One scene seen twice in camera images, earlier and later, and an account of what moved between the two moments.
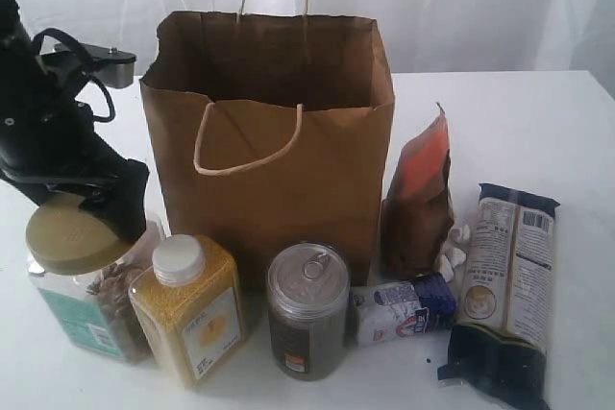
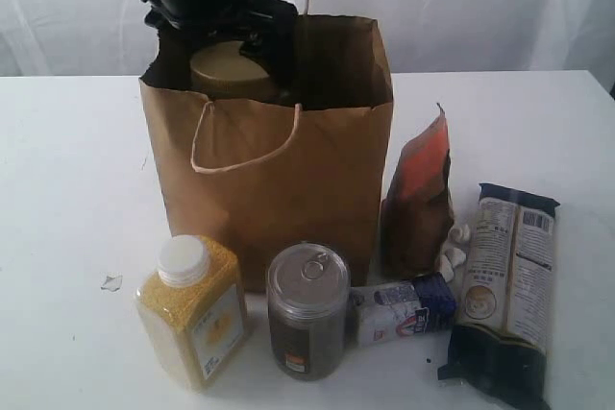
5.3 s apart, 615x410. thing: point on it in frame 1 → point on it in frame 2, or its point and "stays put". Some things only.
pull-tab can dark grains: (308, 286) stays put
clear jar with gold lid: (84, 260) → (223, 70)
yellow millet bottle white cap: (190, 305) stays put
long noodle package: (501, 342) stays put
